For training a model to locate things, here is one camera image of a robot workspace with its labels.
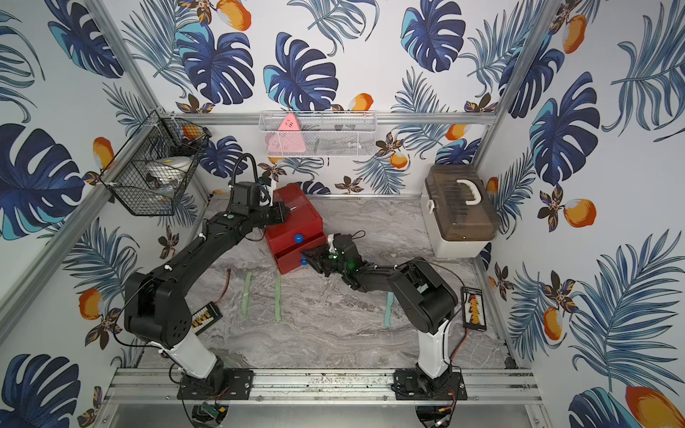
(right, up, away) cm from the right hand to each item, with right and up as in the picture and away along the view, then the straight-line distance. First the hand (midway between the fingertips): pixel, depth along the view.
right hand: (302, 253), depth 89 cm
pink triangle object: (-5, +38, +1) cm, 39 cm away
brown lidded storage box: (+56, +13, +7) cm, 58 cm away
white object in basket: (-39, +26, -9) cm, 48 cm away
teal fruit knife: (+29, -20, -1) cm, 35 cm away
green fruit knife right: (-9, -14, +4) cm, 17 cm away
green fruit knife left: (-20, -16, +4) cm, 26 cm away
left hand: (-4, +15, -2) cm, 16 cm away
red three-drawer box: (+1, +8, -4) cm, 9 cm away
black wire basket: (-52, +41, +6) cm, 66 cm away
